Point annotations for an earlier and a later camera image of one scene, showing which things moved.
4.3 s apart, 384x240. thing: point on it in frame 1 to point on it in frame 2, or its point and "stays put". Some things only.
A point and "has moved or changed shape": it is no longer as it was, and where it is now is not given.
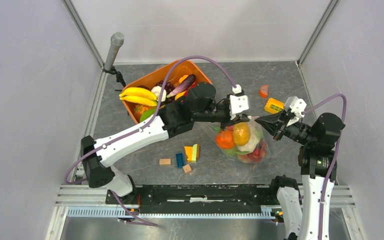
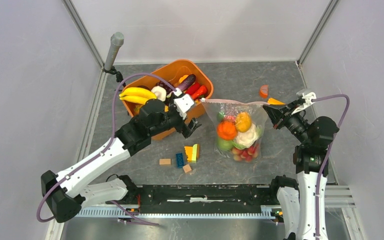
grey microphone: x=117 y=40 stays put
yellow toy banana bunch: x=138 y=95 stays put
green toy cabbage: x=234 y=152 to x=224 y=145
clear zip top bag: x=244 y=142 has moved or changed shape
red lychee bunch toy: x=256 y=155 to x=246 y=154
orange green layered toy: x=192 y=153 stays put
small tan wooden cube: x=187 y=168 stays put
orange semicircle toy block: x=264 y=90 stays put
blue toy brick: x=179 y=160 stays put
